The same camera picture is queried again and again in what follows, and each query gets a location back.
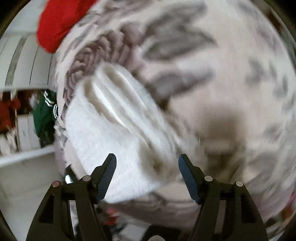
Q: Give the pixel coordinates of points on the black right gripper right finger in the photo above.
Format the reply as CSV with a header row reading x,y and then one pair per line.
x,y
227,211

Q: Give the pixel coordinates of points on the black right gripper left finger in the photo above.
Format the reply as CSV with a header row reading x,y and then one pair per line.
x,y
52,220

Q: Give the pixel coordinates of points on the white fluffy knit sweater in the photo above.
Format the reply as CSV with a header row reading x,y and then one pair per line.
x,y
111,113

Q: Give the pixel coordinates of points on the red clothes on shelf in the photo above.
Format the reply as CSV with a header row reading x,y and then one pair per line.
x,y
13,104

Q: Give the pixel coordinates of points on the white storage box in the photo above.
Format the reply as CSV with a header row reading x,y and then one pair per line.
x,y
27,137

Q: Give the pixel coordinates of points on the green jacket with striped cuffs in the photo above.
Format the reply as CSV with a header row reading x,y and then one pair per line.
x,y
45,115

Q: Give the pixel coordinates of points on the grey floral fleece blanket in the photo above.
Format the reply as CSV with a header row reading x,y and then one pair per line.
x,y
220,66

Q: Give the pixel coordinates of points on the white wardrobe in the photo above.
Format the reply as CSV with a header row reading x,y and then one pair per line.
x,y
26,71

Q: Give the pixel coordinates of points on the red garment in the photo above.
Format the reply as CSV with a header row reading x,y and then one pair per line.
x,y
57,19

